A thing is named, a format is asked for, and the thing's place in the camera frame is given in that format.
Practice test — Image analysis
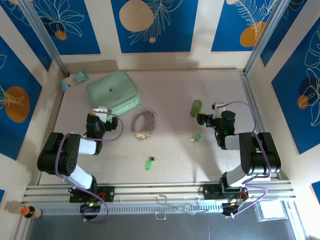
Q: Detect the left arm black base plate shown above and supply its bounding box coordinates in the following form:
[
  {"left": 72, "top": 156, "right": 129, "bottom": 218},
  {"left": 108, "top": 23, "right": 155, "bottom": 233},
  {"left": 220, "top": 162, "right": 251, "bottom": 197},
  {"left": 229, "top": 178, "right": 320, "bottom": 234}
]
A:
[{"left": 69, "top": 186, "right": 116, "bottom": 204}]

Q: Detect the aluminium mounting rail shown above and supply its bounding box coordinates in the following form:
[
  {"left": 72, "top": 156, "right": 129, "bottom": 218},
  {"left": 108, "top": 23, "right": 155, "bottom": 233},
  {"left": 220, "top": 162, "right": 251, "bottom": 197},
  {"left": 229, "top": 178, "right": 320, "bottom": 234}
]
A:
[{"left": 22, "top": 181, "right": 293, "bottom": 208}]

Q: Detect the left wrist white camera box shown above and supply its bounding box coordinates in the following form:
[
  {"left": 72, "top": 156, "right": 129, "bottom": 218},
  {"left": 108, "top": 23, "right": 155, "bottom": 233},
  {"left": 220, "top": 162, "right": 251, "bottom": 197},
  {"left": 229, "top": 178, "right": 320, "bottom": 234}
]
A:
[{"left": 92, "top": 105, "right": 113, "bottom": 124}]

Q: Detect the aluminium side rail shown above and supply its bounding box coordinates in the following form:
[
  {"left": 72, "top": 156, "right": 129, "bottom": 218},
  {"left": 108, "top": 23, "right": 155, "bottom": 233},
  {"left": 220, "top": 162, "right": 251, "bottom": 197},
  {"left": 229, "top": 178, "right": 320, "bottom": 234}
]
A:
[
  {"left": 36, "top": 72, "right": 70, "bottom": 186},
  {"left": 238, "top": 69, "right": 282, "bottom": 181}
]

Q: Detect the silver square box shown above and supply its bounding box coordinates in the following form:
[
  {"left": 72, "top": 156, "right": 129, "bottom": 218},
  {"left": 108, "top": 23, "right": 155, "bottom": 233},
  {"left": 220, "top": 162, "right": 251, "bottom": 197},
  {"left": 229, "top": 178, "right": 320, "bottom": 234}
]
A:
[{"left": 254, "top": 199, "right": 288, "bottom": 222}]

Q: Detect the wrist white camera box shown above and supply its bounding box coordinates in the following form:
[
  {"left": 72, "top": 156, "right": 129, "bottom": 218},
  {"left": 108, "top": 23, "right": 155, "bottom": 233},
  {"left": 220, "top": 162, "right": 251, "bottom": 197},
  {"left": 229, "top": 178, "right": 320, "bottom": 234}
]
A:
[
  {"left": 211, "top": 101, "right": 226, "bottom": 120},
  {"left": 92, "top": 105, "right": 113, "bottom": 124}
]

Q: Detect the black controller board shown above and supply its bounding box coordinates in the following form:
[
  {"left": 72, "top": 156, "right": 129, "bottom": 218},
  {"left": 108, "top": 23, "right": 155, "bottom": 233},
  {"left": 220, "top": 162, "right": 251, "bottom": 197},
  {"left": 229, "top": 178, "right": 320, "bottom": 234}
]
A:
[
  {"left": 79, "top": 201, "right": 102, "bottom": 214},
  {"left": 221, "top": 201, "right": 247, "bottom": 217}
]

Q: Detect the bent metal wire hook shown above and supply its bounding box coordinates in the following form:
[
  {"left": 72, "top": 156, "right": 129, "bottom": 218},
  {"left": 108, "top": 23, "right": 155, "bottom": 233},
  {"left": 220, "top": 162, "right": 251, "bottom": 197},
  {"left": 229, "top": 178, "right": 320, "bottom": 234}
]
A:
[{"left": 154, "top": 194, "right": 210, "bottom": 221}]

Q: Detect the wet wipes packet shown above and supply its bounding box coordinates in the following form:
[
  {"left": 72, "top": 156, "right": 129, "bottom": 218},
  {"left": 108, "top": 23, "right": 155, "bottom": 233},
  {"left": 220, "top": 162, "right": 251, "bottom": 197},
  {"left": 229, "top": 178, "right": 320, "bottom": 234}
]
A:
[{"left": 60, "top": 69, "right": 90, "bottom": 92}]

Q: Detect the grey slotted cable duct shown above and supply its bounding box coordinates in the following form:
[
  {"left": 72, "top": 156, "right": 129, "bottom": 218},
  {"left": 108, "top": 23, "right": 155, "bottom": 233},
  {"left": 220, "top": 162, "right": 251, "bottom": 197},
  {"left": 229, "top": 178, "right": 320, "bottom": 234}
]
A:
[{"left": 37, "top": 201, "right": 258, "bottom": 215}]

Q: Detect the mint green zip pouch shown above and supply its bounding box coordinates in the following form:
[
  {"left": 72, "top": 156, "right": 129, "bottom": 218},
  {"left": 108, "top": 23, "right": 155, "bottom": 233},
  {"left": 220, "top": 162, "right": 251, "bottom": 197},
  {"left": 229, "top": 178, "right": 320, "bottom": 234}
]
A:
[{"left": 86, "top": 70, "right": 142, "bottom": 117}]

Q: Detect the bottle with orange cap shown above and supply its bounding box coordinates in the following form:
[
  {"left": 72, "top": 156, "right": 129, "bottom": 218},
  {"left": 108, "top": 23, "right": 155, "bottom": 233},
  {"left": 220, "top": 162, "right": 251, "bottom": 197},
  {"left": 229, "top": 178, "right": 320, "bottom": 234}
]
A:
[{"left": 19, "top": 205, "right": 43, "bottom": 220}]

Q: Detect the green cylindrical bottle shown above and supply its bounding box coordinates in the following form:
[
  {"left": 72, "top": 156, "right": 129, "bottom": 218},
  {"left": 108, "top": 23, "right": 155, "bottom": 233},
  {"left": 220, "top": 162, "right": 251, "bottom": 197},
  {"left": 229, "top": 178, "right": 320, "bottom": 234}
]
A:
[{"left": 191, "top": 99, "right": 203, "bottom": 118}]

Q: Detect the aluminium frame post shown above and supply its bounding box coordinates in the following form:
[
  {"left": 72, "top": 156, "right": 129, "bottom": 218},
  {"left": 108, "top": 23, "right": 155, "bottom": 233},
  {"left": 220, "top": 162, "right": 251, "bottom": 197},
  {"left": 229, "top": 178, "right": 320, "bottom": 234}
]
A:
[
  {"left": 243, "top": 0, "right": 288, "bottom": 76},
  {"left": 18, "top": 0, "right": 70, "bottom": 77}
]

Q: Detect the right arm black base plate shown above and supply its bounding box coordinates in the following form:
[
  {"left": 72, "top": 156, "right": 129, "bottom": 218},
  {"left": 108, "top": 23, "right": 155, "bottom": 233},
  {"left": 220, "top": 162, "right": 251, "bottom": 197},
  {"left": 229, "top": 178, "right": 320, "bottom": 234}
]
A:
[{"left": 202, "top": 184, "right": 248, "bottom": 201}]

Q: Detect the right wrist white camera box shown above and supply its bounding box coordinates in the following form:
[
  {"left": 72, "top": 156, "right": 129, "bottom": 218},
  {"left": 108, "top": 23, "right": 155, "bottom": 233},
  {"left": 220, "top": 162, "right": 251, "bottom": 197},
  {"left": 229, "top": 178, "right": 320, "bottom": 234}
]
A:
[{"left": 211, "top": 101, "right": 226, "bottom": 120}]

